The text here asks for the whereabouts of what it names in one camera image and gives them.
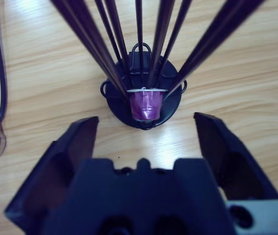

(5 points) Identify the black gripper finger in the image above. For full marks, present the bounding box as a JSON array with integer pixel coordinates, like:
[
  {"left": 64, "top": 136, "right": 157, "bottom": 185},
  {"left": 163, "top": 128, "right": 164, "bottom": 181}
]
[
  {"left": 3, "top": 116, "right": 99, "bottom": 235},
  {"left": 194, "top": 112, "right": 278, "bottom": 200}
]

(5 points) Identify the purple coffee capsule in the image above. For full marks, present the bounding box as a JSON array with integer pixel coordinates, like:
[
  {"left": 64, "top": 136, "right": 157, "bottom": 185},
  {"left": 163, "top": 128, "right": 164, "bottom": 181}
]
[{"left": 126, "top": 87, "right": 168, "bottom": 122}]

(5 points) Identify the black capsule holder stand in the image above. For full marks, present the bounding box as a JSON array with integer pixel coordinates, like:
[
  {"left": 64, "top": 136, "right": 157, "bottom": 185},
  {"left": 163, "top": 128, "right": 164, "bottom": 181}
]
[{"left": 49, "top": 0, "right": 267, "bottom": 132}]

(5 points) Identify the black machine power cable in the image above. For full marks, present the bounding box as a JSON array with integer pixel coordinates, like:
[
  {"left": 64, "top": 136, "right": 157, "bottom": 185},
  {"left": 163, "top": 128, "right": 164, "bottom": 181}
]
[{"left": 0, "top": 0, "right": 9, "bottom": 128}]

